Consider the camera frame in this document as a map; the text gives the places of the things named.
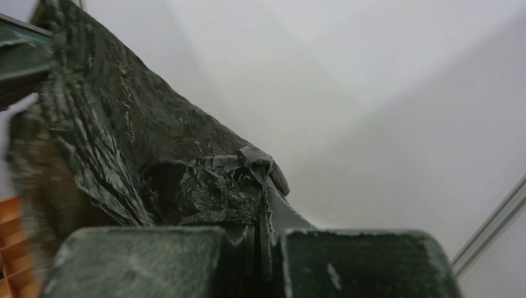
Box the right aluminium corner post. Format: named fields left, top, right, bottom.
left=452, top=176, right=525, bottom=279

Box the orange compartment tray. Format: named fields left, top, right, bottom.
left=1, top=196, right=42, bottom=298

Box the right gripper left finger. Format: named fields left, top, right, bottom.
left=40, top=224, right=261, bottom=298

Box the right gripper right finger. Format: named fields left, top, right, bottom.
left=261, top=181, right=461, bottom=297

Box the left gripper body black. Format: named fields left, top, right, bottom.
left=1, top=14, right=51, bottom=111

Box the black plastic trash bag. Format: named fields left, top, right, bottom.
left=6, top=1, right=290, bottom=266

